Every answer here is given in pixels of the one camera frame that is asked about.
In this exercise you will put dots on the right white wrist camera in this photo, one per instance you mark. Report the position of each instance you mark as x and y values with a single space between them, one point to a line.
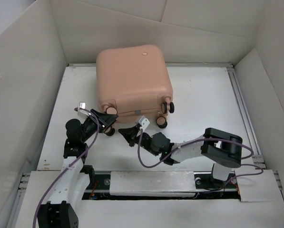
143 122

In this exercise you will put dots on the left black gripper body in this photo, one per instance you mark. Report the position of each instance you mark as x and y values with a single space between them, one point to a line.
90 127

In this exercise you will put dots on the white foam cover block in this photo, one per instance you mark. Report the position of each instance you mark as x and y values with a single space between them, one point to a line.
152 183

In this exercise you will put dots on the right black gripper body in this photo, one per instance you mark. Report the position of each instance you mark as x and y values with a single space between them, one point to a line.
134 138

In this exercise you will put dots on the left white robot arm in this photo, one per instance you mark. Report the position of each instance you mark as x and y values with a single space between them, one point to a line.
68 188

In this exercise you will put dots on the aluminium frame rail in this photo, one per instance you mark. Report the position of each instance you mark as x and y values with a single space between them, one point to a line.
251 137
18 200

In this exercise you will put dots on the aluminium frame rail right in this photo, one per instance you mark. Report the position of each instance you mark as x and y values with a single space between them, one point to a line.
251 137

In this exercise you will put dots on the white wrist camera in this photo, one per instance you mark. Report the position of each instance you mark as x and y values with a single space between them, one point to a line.
82 111
143 122

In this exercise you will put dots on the aluminium frame rail left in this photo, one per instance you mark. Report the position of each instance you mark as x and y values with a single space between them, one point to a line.
18 200

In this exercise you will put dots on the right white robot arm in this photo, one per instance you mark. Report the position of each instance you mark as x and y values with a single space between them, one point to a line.
223 148

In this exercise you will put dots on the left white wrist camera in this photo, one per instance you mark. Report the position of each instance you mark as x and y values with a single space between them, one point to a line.
82 111

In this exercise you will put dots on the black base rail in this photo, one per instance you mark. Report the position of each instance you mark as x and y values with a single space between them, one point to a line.
206 188

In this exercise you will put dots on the pink hard-shell suitcase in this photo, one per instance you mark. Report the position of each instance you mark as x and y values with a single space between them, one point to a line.
134 82

